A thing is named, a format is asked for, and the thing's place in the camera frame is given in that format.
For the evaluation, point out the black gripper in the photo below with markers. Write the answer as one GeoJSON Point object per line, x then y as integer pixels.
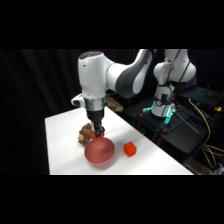
{"type": "Point", "coordinates": [96, 117]}

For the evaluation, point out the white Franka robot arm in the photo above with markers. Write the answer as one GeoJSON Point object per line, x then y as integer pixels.
{"type": "Point", "coordinates": [133, 76]}

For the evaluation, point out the pink bowl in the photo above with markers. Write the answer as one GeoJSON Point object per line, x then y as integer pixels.
{"type": "Point", "coordinates": [99, 152]}

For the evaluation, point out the brown plush toy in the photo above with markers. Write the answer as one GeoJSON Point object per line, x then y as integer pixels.
{"type": "Point", "coordinates": [85, 134]}

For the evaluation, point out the red cube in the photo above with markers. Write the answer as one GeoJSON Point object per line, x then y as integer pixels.
{"type": "Point", "coordinates": [130, 149]}

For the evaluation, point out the black curtain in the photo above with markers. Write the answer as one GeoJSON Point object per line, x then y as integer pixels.
{"type": "Point", "coordinates": [36, 100]}

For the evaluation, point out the black robot stand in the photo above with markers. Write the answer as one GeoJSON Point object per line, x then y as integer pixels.
{"type": "Point", "coordinates": [173, 130]}

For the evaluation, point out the black laptop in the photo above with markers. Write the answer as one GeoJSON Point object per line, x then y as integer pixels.
{"type": "Point", "coordinates": [203, 96]}

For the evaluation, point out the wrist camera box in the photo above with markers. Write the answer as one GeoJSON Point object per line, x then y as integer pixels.
{"type": "Point", "coordinates": [113, 106]}

